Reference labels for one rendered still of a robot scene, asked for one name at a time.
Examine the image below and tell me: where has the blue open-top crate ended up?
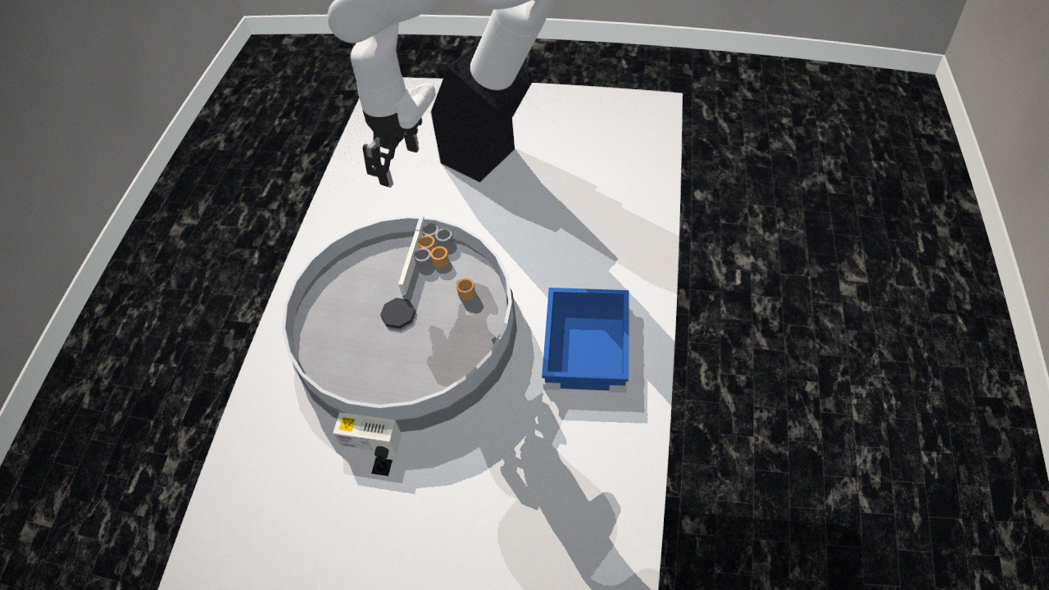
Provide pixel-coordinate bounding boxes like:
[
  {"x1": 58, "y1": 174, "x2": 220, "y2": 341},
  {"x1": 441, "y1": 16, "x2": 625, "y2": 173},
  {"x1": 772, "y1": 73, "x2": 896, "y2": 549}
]
[{"x1": 542, "y1": 288, "x2": 629, "y2": 393}]

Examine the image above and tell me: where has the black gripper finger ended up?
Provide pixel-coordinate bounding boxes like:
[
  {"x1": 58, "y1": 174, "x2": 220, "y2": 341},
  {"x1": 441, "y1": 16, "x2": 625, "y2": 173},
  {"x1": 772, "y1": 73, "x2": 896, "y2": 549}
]
[
  {"x1": 400, "y1": 118, "x2": 422, "y2": 152},
  {"x1": 362, "y1": 132, "x2": 399, "y2": 188}
]

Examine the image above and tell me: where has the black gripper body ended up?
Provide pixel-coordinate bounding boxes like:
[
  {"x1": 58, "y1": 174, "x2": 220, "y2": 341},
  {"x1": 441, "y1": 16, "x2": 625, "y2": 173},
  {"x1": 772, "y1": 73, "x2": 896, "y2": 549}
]
[{"x1": 363, "y1": 111, "x2": 405, "y2": 149}]

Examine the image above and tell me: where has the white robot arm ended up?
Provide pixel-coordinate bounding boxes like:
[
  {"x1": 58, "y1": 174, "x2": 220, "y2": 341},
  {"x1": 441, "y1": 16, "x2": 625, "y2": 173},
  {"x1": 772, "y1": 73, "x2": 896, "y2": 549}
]
[{"x1": 328, "y1": 0, "x2": 556, "y2": 129}]

